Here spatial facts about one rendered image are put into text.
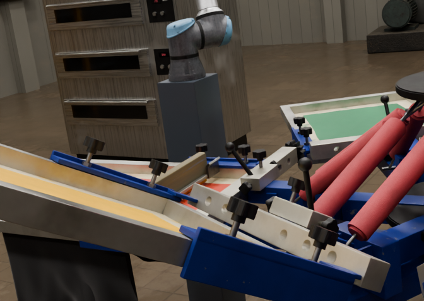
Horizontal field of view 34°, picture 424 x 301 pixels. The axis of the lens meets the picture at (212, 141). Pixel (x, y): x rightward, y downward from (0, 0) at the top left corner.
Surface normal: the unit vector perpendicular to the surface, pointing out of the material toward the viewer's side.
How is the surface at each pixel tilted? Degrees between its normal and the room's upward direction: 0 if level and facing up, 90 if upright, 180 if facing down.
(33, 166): 90
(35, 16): 90
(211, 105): 90
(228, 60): 90
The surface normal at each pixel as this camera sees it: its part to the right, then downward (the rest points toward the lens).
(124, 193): 0.51, 0.16
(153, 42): -0.52, 0.29
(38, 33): 0.84, 0.04
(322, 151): 0.02, 0.25
